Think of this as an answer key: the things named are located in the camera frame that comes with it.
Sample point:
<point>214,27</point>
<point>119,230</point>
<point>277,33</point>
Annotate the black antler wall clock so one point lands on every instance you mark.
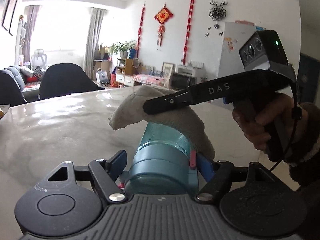
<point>218,12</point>

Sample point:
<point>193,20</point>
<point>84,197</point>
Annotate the framed pink wall picture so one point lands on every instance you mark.
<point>8,5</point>

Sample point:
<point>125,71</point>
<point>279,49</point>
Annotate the dark grey sofa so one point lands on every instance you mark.
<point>15,75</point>

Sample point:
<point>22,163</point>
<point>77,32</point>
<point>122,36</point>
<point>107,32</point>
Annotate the grey curtain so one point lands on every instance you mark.
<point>32,30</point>
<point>95,37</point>

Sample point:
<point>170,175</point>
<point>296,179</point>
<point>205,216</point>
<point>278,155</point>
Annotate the white office chair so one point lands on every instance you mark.
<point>39,58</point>

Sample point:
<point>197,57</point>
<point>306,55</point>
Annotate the framed pale wall picture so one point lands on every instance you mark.
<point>14,15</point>

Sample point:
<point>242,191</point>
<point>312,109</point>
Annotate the red knot wall ornament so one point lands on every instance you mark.
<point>163,16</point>

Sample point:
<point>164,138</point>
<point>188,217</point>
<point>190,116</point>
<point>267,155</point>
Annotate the white paper bag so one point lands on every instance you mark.
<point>102,76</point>

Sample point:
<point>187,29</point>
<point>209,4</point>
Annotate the small round mirror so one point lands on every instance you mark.
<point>136,62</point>

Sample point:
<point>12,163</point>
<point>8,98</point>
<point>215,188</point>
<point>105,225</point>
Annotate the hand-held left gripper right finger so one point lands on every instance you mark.
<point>205,166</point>

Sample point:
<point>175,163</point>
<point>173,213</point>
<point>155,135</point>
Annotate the microwave oven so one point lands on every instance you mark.
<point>183,80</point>

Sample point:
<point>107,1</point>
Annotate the white refrigerator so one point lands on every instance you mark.
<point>235,45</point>

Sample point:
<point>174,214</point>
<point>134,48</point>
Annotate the person's right hand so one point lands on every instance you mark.
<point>277,110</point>

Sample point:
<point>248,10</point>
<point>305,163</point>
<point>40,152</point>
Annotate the grey towel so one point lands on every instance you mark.
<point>180,120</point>

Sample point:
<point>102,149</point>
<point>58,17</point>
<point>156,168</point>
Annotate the green potted plant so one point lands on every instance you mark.
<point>122,47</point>

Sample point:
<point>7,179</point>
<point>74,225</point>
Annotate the dark blue door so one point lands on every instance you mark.
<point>310,80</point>

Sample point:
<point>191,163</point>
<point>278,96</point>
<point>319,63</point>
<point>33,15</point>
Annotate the red patterned cloth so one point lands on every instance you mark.
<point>148,79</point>

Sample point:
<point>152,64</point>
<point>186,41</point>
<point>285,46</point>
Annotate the framed bear picture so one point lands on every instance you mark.
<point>167,69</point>

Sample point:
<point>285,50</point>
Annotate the teal plastic water bottle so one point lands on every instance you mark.
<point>160,160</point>

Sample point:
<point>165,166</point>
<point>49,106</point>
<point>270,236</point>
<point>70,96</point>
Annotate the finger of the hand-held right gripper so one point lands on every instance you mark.
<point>167,101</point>

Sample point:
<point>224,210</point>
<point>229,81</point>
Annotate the wooden shelf cabinet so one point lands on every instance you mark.
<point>128,66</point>

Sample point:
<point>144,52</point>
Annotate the white drawer cabinet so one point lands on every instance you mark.
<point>125,80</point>

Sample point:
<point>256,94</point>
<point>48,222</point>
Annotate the person's right forearm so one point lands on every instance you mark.
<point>310,155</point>

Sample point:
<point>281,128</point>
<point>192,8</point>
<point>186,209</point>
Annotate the white toaster oven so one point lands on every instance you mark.
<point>190,70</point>

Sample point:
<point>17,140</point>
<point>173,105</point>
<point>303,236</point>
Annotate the red bag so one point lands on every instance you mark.
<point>113,80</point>

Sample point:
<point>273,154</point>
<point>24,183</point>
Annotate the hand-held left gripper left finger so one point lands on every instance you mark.
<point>120,160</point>

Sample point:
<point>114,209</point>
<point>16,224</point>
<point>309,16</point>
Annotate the white plate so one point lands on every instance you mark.
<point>3,112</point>

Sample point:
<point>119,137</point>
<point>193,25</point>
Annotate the black dining chair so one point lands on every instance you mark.
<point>10,90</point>
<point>67,80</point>

